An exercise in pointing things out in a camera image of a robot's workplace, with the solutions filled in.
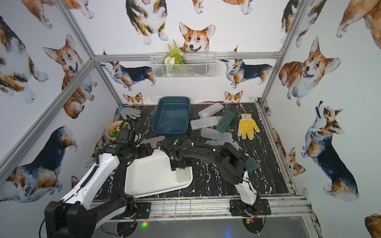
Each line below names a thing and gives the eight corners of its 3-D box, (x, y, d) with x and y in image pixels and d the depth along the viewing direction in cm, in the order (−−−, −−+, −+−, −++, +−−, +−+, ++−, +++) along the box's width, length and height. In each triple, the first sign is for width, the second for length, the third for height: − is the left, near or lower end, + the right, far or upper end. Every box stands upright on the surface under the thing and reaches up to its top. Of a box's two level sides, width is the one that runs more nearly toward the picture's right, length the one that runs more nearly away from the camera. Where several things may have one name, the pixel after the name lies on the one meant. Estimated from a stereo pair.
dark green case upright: (214, 129, 108) (214, 126, 105) (225, 112, 118) (226, 109, 115) (223, 134, 105) (224, 131, 102) (234, 116, 116) (235, 113, 113)
